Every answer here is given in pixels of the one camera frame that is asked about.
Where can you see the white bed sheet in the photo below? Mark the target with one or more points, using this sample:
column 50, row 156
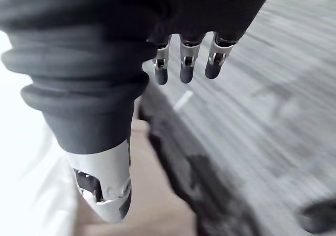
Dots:
column 26, row 183

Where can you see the dark robot foot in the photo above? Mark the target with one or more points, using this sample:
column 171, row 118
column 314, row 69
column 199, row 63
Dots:
column 319, row 216

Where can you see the right robot hand, black cloth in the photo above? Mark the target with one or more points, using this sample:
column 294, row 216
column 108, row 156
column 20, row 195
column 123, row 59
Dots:
column 78, row 62

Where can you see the grey striped rug, dark border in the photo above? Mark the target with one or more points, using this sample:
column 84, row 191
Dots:
column 262, row 120

